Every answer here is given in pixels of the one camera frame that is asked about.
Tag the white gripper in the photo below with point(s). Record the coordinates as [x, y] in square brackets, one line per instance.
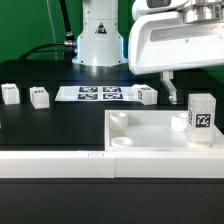
[162, 42]

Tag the white square table top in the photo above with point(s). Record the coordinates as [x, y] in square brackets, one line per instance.
[153, 130]

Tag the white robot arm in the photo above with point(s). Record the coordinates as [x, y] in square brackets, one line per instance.
[100, 46]

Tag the white sheet with markers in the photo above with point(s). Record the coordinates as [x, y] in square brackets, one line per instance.
[95, 93]

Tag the white L-shaped fence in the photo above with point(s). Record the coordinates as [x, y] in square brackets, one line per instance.
[17, 161]

